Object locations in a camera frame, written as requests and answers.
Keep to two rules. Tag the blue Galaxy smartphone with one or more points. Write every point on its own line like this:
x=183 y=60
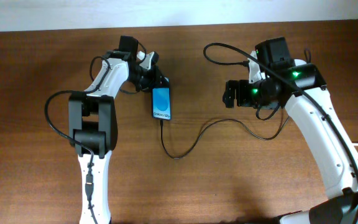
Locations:
x=161 y=108

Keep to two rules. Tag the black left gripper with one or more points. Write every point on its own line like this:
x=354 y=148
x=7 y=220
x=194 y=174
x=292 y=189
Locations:
x=156 y=81

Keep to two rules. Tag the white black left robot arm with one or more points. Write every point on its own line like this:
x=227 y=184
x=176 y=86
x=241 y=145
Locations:
x=93 y=123

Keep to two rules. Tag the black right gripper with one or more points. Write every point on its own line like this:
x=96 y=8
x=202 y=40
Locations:
x=242 y=86

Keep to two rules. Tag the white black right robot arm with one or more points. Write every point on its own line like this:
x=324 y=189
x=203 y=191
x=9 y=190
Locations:
x=276 y=80

